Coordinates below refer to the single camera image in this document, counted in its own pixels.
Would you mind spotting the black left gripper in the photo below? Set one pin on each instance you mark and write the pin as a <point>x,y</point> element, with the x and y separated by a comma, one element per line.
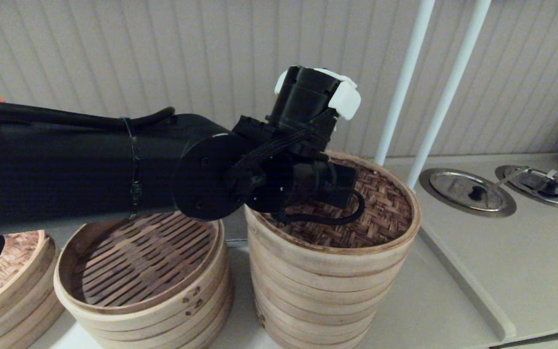
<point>332,186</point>

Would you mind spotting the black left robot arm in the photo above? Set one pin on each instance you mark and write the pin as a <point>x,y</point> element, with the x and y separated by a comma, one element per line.
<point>66,169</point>

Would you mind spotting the tall bamboo steamer stack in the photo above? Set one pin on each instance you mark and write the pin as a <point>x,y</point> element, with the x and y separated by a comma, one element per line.
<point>317,305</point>

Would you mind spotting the steel pot lid black knob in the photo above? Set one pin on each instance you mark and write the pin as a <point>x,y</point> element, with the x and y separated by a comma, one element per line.
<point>557,194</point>
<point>458,186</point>

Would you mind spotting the steel drain panel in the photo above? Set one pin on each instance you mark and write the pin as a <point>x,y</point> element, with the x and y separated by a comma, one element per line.
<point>235,230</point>

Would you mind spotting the white round pole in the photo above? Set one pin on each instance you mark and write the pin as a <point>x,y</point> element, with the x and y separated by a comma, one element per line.
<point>443,97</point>
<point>400,87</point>

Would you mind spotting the black and white wrist camera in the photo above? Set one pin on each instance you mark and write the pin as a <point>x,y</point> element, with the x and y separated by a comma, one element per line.
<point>308,97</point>

